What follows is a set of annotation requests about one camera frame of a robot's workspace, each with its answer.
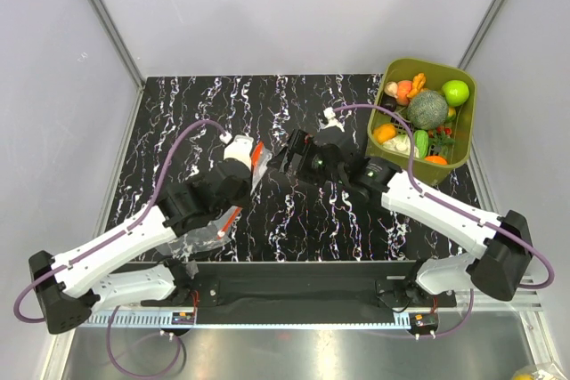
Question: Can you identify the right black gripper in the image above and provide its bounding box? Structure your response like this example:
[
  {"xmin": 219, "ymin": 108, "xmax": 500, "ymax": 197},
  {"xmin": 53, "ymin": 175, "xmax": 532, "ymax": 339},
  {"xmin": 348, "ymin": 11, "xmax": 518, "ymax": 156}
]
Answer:
[{"xmin": 267, "ymin": 129, "xmax": 346, "ymax": 189}]

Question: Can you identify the red zip clear bag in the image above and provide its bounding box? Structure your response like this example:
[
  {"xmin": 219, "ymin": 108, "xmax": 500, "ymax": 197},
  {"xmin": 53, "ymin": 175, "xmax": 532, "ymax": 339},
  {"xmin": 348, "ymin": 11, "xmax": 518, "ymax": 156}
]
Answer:
[{"xmin": 217, "ymin": 142, "xmax": 271, "ymax": 240}]

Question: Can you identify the green netted melon toy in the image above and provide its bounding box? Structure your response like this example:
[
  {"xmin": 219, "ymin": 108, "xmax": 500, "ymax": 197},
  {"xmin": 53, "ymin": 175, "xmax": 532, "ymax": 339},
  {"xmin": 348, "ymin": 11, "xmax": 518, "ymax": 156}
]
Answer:
[{"xmin": 407, "ymin": 90, "xmax": 448, "ymax": 131}]

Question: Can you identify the olive green plastic basket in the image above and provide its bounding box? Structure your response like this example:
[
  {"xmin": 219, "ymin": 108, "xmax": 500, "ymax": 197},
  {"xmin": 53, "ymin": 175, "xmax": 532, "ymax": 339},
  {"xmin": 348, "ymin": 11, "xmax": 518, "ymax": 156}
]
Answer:
[{"xmin": 366, "ymin": 58, "xmax": 476, "ymax": 186}]

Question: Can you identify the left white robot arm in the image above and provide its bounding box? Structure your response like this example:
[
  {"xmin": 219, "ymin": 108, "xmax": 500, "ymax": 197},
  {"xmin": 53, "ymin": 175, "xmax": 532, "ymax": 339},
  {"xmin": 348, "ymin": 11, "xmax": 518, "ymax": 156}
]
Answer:
[{"xmin": 28, "ymin": 155, "xmax": 255, "ymax": 335}]

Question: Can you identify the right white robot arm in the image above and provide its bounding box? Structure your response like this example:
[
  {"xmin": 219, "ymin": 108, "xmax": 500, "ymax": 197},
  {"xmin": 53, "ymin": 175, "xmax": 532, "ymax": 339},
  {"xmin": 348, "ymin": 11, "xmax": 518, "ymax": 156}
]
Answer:
[{"xmin": 274, "ymin": 127, "xmax": 533, "ymax": 306}]

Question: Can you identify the blue zip clear bag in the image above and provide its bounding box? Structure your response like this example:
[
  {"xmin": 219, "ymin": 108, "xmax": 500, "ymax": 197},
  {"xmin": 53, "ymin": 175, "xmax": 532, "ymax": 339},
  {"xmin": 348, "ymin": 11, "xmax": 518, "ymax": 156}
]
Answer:
[{"xmin": 163, "ymin": 222, "xmax": 230, "ymax": 262}]

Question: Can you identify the orange fruit toy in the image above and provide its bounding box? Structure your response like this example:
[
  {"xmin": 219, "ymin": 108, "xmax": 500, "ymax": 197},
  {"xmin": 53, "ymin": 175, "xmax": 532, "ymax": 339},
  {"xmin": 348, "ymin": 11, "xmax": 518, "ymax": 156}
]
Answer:
[{"xmin": 372, "ymin": 123, "xmax": 397, "ymax": 145}]

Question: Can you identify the green cucumber toy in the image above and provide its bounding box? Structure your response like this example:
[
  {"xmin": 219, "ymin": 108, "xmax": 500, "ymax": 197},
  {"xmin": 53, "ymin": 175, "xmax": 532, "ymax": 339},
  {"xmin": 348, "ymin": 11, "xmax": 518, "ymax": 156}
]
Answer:
[{"xmin": 413, "ymin": 129, "xmax": 430, "ymax": 158}]

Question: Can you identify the pink garlic bulb toy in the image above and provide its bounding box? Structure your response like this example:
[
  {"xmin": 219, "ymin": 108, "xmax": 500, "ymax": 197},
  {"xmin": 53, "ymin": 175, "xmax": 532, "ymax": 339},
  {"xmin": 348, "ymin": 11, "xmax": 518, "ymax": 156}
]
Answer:
[{"xmin": 384, "ymin": 82, "xmax": 398, "ymax": 98}]

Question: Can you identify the small orange tangerine toy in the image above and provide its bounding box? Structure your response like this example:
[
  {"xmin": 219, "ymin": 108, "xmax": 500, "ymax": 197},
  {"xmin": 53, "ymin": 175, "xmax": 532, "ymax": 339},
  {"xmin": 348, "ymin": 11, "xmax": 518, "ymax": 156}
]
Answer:
[{"xmin": 424, "ymin": 155, "xmax": 448, "ymax": 166}]

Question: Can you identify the peach fruit toy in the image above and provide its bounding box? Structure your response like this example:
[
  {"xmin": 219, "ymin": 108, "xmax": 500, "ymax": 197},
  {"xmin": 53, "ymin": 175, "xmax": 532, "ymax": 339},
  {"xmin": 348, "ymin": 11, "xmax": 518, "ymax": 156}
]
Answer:
[{"xmin": 396, "ymin": 80, "xmax": 412, "ymax": 106}]

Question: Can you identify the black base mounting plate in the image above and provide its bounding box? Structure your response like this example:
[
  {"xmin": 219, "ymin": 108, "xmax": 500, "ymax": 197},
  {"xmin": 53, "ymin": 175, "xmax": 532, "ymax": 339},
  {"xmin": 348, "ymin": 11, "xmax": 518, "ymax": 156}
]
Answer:
[{"xmin": 143, "ymin": 261, "xmax": 456, "ymax": 328}]

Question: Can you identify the red berries green sprig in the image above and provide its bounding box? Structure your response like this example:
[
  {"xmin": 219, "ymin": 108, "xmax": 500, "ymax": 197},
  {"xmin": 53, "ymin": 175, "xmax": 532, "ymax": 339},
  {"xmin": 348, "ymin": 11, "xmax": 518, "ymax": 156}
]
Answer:
[{"xmin": 428, "ymin": 125, "xmax": 455, "ymax": 155}]

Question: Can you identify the orange ginger root toy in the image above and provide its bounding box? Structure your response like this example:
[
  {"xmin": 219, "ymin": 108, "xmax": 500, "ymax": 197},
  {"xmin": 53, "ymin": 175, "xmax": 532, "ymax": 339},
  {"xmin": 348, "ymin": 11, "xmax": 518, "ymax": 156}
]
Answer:
[{"xmin": 407, "ymin": 73, "xmax": 426, "ymax": 100}]

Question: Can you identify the bright green apple toy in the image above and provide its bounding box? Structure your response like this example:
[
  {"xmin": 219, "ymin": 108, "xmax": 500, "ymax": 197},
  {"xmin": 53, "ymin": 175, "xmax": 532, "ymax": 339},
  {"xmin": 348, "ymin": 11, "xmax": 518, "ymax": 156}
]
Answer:
[{"xmin": 442, "ymin": 79, "xmax": 470, "ymax": 107}]

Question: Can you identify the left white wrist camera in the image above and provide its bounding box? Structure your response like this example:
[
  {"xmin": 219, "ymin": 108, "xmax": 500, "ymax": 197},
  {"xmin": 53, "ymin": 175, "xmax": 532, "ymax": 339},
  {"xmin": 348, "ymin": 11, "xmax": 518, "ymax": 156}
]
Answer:
[{"xmin": 224, "ymin": 134, "xmax": 254, "ymax": 170}]

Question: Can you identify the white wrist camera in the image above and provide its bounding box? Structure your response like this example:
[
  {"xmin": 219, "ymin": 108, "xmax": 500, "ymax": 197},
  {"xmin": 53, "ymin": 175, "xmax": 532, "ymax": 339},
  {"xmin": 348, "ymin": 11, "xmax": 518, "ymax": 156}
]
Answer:
[
  {"xmin": 224, "ymin": 134, "xmax": 254, "ymax": 170},
  {"xmin": 321, "ymin": 108, "xmax": 345, "ymax": 132}
]

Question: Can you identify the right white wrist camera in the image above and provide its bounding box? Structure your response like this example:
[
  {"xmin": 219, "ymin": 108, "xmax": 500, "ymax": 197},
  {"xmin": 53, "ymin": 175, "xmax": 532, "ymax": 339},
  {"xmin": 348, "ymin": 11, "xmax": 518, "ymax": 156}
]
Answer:
[{"xmin": 321, "ymin": 108, "xmax": 345, "ymax": 132}]

